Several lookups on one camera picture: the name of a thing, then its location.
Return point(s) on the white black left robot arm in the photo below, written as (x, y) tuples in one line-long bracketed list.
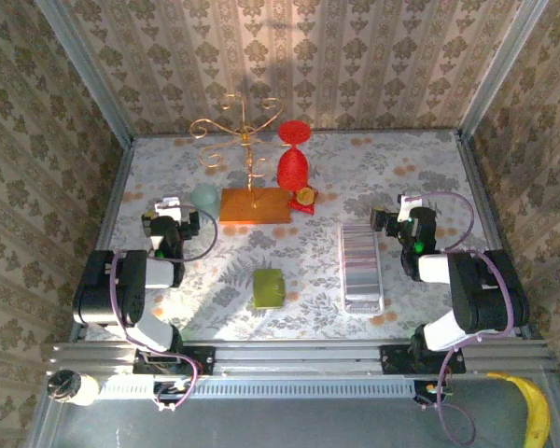
[(102, 289)]

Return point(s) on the pale green cup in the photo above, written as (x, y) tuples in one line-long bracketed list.
[(204, 193)]

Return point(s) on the floral fern print table cover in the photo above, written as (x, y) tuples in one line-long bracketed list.
[(401, 186)]

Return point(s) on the red yellow snack packet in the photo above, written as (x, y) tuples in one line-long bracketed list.
[(303, 198)]

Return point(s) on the red goblet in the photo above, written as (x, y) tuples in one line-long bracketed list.
[(293, 170)]

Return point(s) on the small controller board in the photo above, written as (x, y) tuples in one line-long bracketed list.
[(431, 392), (172, 389)]

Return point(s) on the white bottle black cap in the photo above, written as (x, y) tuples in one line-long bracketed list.
[(81, 389)]

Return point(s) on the yellow banana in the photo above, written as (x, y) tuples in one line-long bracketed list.
[(534, 406)]

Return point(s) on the aluminium frame side rail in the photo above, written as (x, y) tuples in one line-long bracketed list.
[(103, 233), (489, 210)]

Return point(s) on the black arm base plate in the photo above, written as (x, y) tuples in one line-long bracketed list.
[(396, 359), (200, 361)]

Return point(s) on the aluminium frame post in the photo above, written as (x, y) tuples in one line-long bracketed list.
[(88, 70), (499, 70)]

